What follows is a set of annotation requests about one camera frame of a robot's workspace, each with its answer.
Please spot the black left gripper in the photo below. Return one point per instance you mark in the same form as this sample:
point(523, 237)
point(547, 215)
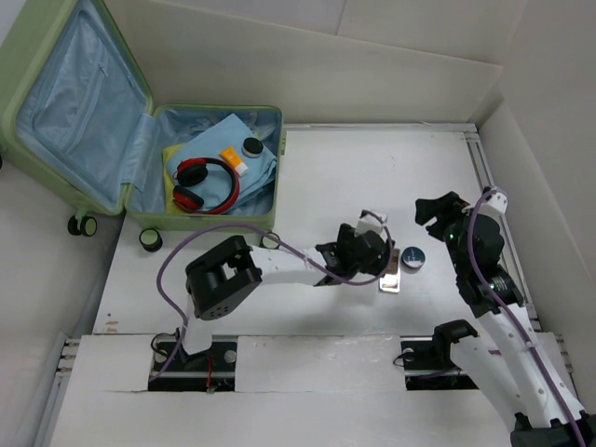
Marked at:
point(375, 266)

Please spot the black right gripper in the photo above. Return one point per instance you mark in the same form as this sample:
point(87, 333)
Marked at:
point(447, 207)

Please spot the eyeshadow palette with mirror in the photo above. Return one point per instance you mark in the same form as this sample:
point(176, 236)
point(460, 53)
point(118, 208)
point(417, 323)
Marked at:
point(390, 281)

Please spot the blue round tin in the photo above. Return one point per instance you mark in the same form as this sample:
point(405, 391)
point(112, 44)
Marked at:
point(412, 259)

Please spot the black round jar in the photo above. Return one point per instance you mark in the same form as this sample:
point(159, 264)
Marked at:
point(252, 147)

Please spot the orange white sunscreen tube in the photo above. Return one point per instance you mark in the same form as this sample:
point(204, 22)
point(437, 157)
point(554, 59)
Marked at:
point(231, 157)

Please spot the red black headphones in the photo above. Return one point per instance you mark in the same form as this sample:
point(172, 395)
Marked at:
point(206, 185)

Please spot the yellow garment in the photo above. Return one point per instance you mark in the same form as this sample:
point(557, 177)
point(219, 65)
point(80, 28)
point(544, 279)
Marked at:
point(172, 157)

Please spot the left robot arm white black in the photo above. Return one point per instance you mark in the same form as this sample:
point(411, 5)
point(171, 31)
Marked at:
point(221, 279)

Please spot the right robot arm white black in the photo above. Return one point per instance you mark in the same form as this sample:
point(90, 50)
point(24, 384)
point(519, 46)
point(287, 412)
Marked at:
point(518, 379)

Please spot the green suitcase blue lining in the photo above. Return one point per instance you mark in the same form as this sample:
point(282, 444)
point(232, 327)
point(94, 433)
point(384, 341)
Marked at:
point(78, 116)

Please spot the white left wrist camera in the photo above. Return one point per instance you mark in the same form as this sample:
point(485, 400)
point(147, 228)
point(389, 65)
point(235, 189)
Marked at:
point(371, 221)

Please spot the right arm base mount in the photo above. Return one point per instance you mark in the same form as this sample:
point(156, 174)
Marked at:
point(426, 370)

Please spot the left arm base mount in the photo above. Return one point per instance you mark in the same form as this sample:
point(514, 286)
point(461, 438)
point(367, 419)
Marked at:
point(210, 371)

